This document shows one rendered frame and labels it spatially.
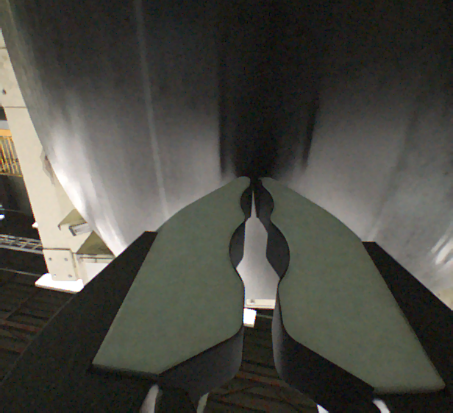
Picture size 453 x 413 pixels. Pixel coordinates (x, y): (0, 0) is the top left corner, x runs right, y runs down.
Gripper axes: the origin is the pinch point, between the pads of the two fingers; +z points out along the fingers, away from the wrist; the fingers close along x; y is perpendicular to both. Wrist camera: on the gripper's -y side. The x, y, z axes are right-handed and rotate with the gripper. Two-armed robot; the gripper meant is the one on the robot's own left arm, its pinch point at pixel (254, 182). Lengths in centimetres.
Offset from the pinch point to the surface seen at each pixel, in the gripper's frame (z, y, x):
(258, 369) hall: 421, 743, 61
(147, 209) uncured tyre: 1.3, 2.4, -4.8
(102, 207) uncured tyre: 2.0, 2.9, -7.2
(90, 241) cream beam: 47, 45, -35
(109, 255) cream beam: 43, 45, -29
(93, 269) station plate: 42, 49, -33
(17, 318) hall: 534, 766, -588
